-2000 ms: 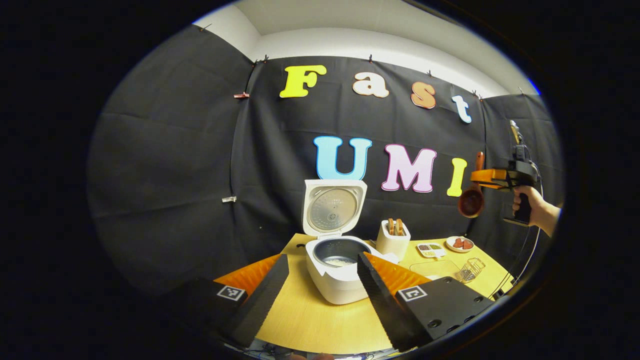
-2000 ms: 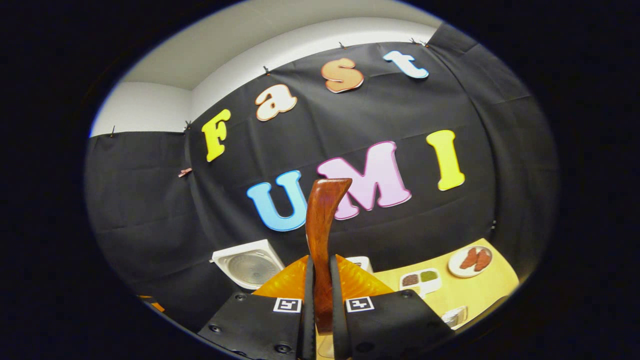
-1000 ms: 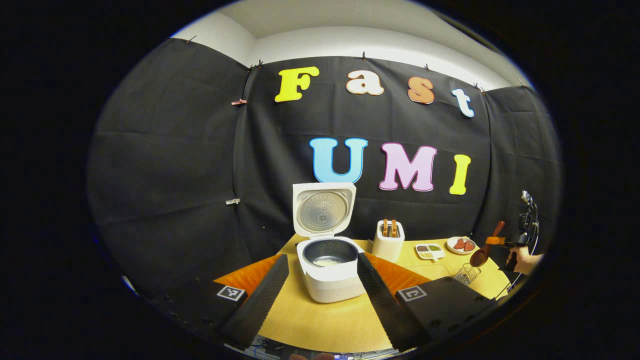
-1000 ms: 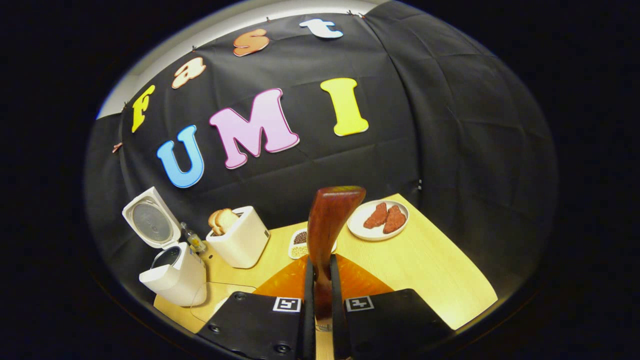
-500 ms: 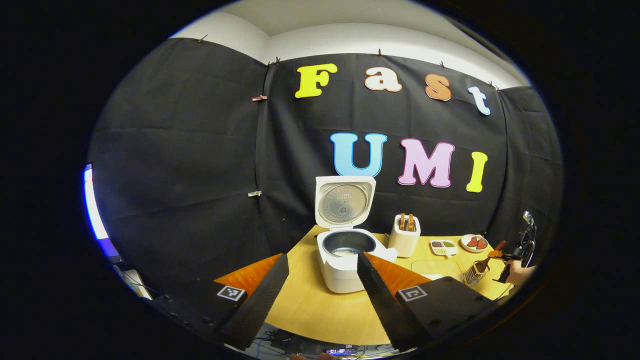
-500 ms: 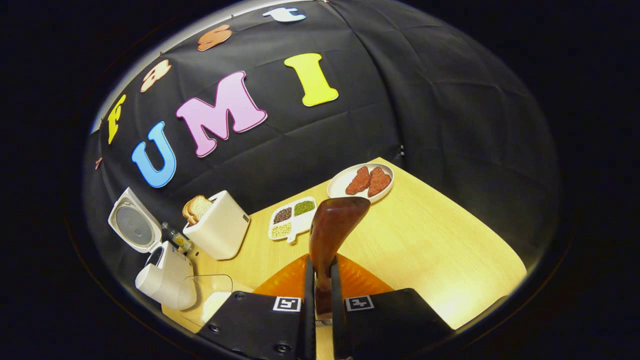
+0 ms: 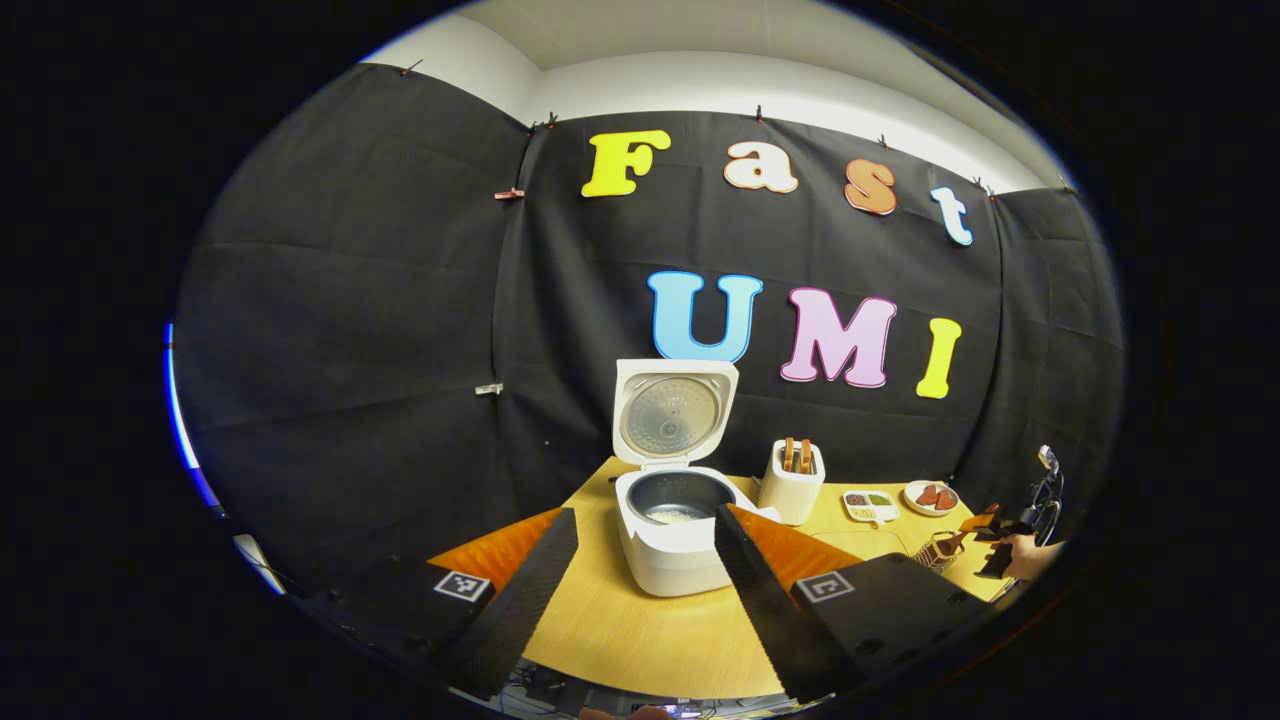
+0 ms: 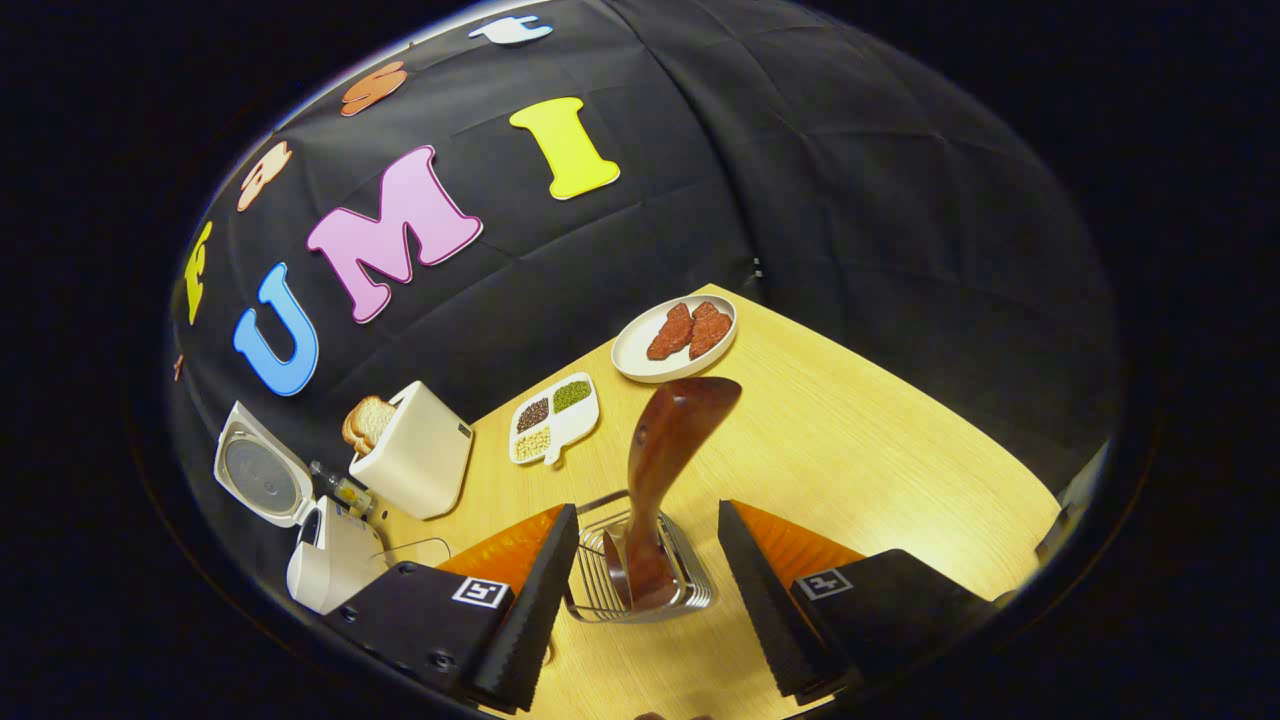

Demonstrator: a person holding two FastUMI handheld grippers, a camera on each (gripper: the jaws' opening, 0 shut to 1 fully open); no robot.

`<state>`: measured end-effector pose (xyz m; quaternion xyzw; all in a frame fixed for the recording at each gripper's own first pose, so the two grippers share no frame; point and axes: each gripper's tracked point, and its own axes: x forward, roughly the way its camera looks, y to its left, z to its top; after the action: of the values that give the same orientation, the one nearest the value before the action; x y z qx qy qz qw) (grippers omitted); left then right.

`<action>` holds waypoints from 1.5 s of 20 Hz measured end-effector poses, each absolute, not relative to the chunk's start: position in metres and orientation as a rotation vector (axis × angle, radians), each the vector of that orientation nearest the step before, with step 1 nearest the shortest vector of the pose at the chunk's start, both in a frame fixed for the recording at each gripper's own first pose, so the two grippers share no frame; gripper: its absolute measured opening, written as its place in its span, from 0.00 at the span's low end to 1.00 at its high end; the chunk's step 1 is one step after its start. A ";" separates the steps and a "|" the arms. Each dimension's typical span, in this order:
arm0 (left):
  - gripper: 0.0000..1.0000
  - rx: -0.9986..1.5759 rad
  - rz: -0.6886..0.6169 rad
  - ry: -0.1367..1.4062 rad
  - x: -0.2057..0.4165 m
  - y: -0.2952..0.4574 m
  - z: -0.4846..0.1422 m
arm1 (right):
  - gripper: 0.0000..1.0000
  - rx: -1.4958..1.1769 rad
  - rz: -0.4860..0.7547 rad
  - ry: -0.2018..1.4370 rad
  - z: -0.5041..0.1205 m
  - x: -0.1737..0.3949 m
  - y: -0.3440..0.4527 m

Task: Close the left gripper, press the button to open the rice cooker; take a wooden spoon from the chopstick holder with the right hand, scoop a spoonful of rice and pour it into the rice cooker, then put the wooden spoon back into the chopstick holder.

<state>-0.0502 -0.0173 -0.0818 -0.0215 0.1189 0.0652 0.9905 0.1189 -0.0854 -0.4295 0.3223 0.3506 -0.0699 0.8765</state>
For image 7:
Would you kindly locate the brown wooden spoon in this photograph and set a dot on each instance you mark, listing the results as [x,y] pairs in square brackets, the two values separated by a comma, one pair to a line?
[948,543]

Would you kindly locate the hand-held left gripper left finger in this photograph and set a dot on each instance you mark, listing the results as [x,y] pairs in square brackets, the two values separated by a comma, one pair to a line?
[530,590]

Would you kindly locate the white rice grains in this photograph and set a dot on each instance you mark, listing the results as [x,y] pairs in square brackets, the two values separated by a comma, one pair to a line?
[678,515]

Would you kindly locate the white rice cooker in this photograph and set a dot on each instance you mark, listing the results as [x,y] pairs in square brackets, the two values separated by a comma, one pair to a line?
[670,560]

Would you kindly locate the white toaster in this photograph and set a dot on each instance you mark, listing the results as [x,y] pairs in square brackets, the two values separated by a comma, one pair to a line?
[790,500]

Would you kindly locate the black backdrop cloth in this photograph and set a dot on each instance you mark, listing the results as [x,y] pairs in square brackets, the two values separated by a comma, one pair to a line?
[400,320]

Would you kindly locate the red meat slice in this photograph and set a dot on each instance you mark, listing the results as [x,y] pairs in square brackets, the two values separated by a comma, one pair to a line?
[927,495]
[946,500]

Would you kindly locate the white round plate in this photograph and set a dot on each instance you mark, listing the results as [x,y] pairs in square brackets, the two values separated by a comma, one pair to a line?
[912,500]

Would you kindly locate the toasted bread slice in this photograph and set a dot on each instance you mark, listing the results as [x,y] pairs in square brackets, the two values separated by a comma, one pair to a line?
[788,455]
[805,456]

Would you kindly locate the white divided bean dish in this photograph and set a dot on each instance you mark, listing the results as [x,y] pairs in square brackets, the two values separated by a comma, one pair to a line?
[868,505]

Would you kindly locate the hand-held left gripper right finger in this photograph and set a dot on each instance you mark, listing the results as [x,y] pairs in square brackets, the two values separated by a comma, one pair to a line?
[760,600]

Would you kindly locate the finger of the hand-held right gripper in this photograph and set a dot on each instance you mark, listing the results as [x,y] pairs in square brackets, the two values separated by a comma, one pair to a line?
[978,520]

